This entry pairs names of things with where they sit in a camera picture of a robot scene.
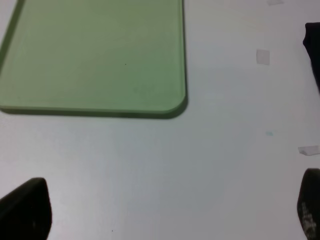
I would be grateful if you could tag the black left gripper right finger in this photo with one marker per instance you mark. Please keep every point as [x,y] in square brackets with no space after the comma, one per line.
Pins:
[308,204]

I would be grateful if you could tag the white tape piece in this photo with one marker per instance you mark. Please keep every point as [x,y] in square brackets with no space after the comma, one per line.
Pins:
[263,57]
[274,2]
[309,150]

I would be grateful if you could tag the light green plastic tray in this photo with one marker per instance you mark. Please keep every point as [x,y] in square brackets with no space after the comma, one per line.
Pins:
[94,57]

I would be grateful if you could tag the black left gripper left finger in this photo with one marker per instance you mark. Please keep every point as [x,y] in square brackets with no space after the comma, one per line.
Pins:
[26,212]

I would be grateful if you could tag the black short sleeve t-shirt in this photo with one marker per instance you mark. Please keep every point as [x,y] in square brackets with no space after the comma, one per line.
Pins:
[311,43]

